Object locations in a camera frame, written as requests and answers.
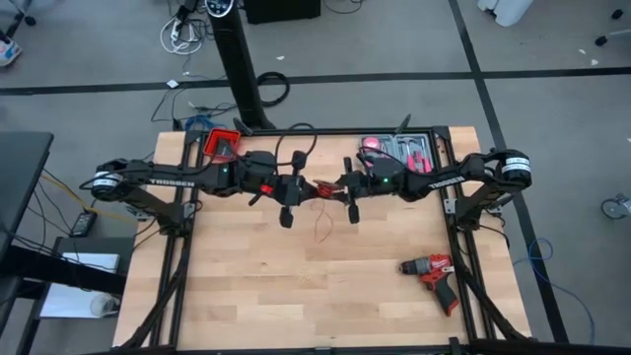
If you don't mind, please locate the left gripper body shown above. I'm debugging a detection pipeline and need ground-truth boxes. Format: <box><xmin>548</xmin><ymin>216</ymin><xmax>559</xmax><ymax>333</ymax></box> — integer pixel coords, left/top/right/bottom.
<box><xmin>268</xmin><ymin>175</ymin><xmax>310</xmax><ymax>206</ymax></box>

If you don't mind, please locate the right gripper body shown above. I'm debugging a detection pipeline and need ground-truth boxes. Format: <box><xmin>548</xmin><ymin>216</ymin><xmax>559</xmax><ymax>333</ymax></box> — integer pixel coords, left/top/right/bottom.
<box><xmin>347</xmin><ymin>171</ymin><xmax>379</xmax><ymax>198</ymax></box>

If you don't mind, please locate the red wire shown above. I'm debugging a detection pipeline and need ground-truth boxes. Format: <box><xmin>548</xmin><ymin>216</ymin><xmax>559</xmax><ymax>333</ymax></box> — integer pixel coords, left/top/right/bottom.
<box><xmin>310</xmin><ymin>179</ymin><xmax>341</xmax><ymax>245</ymax></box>

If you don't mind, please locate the grey tool kit case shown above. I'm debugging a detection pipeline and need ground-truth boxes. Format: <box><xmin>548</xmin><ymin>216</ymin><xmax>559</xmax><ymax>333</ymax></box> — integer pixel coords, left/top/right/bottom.
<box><xmin>355</xmin><ymin>133</ymin><xmax>438</xmax><ymax>187</ymax></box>

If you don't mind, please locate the red plastic bin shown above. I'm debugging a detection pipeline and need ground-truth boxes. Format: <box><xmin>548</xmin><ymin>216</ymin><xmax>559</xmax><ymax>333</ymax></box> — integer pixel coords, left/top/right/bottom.
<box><xmin>202</xmin><ymin>126</ymin><xmax>243</xmax><ymax>164</ymax></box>

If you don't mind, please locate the black tower fan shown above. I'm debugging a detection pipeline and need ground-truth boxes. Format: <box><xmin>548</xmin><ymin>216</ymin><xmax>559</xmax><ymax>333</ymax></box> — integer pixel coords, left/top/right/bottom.
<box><xmin>204</xmin><ymin>0</ymin><xmax>277</xmax><ymax>133</ymax></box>

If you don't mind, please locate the black box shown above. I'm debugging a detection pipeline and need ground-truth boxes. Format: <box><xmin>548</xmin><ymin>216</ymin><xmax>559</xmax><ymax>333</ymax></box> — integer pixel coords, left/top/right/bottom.
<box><xmin>244</xmin><ymin>0</ymin><xmax>321</xmax><ymax>25</ymax></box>

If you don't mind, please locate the black shelf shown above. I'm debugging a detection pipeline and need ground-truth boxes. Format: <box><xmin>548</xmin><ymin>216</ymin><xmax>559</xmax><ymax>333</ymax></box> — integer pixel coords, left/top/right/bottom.
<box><xmin>0</xmin><ymin>236</ymin><xmax>135</xmax><ymax>355</ymax></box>

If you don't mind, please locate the white box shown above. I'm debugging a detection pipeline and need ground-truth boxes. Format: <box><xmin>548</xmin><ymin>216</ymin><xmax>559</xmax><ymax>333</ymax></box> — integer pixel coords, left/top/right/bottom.
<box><xmin>38</xmin><ymin>251</ymin><xmax>122</xmax><ymax>320</ymax></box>

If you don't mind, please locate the clear plastic cup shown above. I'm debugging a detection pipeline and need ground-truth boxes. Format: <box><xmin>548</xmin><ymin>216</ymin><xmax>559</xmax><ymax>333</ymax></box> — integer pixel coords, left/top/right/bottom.
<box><xmin>89</xmin><ymin>293</ymin><xmax>120</xmax><ymax>319</ymax></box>

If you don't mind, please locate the black power adapter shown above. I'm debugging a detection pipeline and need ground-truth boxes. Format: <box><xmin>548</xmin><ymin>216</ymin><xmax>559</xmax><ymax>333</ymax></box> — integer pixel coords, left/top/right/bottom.
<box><xmin>68</xmin><ymin>209</ymin><xmax>99</xmax><ymax>239</ymax></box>

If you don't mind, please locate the grey caster wheel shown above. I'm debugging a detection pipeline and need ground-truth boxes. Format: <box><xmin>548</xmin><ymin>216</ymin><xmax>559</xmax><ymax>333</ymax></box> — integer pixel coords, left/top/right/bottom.
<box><xmin>599</xmin><ymin>193</ymin><xmax>631</xmax><ymax>221</ymax></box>

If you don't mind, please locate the black desk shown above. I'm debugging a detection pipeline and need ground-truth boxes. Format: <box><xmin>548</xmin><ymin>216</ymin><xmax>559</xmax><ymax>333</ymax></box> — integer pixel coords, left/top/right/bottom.
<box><xmin>0</xmin><ymin>131</ymin><xmax>54</xmax><ymax>257</ymax></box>

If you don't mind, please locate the grey office chair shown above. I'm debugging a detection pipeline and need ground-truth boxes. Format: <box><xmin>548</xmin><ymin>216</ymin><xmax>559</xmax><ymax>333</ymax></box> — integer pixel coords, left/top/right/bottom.
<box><xmin>594</xmin><ymin>7</ymin><xmax>631</xmax><ymax>48</ymax></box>
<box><xmin>0</xmin><ymin>0</ymin><xmax>39</xmax><ymax>29</ymax></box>

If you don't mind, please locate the person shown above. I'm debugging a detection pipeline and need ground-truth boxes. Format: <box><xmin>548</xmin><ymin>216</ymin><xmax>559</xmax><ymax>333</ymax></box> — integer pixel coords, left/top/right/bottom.
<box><xmin>0</xmin><ymin>34</ymin><xmax>24</xmax><ymax>68</ymax></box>

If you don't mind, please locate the black looped camera cable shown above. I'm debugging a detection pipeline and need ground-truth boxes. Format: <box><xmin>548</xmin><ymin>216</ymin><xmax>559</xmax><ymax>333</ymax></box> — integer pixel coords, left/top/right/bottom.
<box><xmin>274</xmin><ymin>122</ymin><xmax>317</xmax><ymax>169</ymax></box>
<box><xmin>357</xmin><ymin>146</ymin><xmax>410</xmax><ymax>174</ymax></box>

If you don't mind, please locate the black aluminium table frame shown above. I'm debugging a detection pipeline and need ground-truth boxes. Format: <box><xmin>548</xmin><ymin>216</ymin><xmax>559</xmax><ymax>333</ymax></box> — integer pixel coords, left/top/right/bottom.
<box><xmin>81</xmin><ymin>125</ymin><xmax>631</xmax><ymax>355</ymax></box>

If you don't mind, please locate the black coiled floor cable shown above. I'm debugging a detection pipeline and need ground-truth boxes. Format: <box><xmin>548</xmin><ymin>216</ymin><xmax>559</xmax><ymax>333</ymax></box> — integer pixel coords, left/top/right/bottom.
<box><xmin>255</xmin><ymin>71</ymin><xmax>291</xmax><ymax>108</ymax></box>

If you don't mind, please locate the red cordless drill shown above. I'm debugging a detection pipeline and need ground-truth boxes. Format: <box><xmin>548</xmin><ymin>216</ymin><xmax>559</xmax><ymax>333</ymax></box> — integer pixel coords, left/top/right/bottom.
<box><xmin>397</xmin><ymin>253</ymin><xmax>460</xmax><ymax>317</ymax></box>

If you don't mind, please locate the blue floor cable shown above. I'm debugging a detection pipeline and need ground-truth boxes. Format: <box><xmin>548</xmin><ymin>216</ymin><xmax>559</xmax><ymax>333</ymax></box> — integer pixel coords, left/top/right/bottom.
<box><xmin>512</xmin><ymin>238</ymin><xmax>597</xmax><ymax>345</ymax></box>
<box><xmin>184</xmin><ymin>113</ymin><xmax>227</xmax><ymax>131</ymax></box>

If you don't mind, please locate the grey metal bracket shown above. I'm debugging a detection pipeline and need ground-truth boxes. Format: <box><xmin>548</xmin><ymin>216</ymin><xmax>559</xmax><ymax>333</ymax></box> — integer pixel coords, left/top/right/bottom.
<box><xmin>125</xmin><ymin>204</ymin><xmax>159</xmax><ymax>222</ymax></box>

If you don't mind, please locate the white power strip with cables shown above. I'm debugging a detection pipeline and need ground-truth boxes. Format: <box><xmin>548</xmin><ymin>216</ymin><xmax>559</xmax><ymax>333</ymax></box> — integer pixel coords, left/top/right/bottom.
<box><xmin>159</xmin><ymin>13</ymin><xmax>207</xmax><ymax>56</ymax></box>

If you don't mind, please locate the yellow floor cable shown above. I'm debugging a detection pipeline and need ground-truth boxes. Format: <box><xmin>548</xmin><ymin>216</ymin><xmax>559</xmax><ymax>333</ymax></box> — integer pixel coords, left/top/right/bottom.
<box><xmin>41</xmin><ymin>172</ymin><xmax>139</xmax><ymax>228</ymax></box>

